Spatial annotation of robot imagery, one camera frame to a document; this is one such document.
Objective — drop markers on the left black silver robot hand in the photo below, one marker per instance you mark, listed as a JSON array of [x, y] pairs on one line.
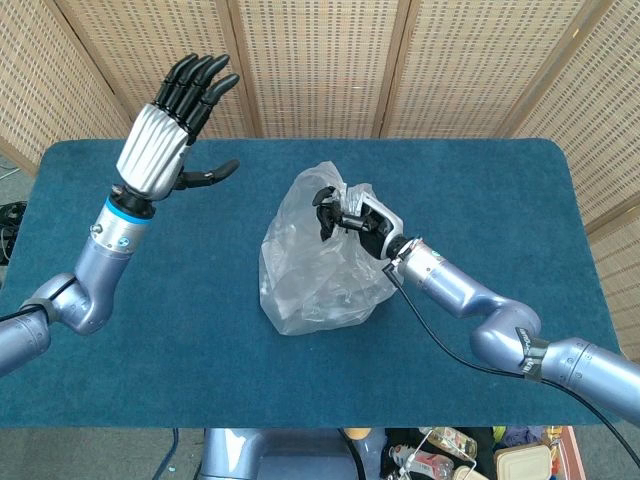
[[152, 150]]

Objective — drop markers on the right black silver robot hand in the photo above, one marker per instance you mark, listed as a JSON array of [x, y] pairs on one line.
[[380, 227]]

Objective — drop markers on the clear plastic bag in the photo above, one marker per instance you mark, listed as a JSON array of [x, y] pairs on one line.
[[310, 280]]

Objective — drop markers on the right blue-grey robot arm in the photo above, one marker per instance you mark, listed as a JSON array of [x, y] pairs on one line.
[[450, 285]]

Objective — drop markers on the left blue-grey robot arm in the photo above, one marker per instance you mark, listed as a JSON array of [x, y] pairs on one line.
[[100, 270]]

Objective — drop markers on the woven bamboo folding screen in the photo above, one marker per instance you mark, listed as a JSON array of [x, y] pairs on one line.
[[320, 65]]

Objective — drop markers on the orange round ball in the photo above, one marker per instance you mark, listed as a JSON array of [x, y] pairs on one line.
[[357, 433]]

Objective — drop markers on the clear bottle with yellow contents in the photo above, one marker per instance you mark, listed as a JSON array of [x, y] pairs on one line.
[[450, 440]]

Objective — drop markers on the plastic bottle with red label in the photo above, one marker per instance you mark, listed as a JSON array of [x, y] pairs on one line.
[[425, 462]]

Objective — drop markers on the blue-grey robot torso base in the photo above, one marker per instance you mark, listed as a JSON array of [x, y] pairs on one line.
[[280, 450]]

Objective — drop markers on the purple cloth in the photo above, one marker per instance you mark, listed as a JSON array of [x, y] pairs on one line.
[[520, 436]]

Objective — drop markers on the white plastic container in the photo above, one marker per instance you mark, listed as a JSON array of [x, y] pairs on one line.
[[467, 474]]

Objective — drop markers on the beige lidded food container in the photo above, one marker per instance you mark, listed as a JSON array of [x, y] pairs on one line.
[[522, 462]]

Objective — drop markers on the pink box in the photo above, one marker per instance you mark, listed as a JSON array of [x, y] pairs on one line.
[[570, 455]]

